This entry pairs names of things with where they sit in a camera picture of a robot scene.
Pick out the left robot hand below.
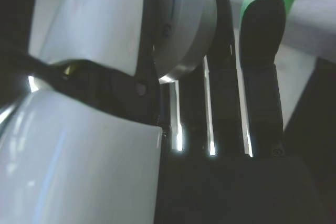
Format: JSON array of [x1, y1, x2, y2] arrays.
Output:
[[0, 0, 326, 224]]

